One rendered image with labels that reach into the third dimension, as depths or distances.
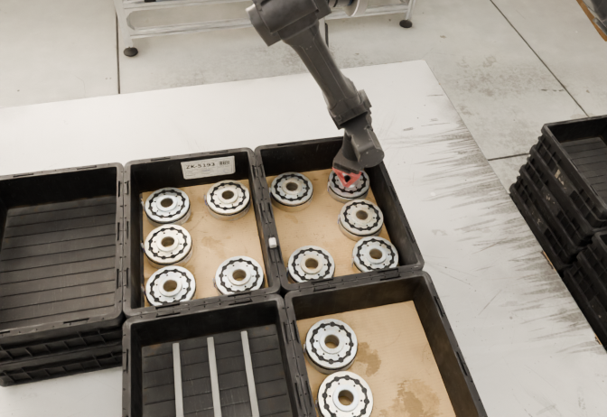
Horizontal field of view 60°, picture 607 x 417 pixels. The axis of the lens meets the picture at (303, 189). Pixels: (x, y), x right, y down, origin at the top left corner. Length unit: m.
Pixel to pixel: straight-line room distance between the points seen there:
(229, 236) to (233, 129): 0.51
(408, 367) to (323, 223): 0.38
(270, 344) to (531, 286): 0.69
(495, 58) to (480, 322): 2.26
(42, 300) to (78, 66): 2.12
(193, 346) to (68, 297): 0.29
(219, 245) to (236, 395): 0.34
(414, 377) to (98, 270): 0.70
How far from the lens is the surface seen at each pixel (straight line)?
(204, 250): 1.22
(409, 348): 1.14
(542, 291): 1.47
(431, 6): 3.73
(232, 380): 1.09
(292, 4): 0.78
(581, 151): 2.20
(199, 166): 1.29
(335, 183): 1.30
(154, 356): 1.13
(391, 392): 1.10
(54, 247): 1.32
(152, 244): 1.21
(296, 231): 1.24
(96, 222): 1.33
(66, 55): 3.31
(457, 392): 1.08
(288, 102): 1.75
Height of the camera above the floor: 1.85
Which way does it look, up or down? 50 degrees down
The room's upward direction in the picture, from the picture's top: 4 degrees clockwise
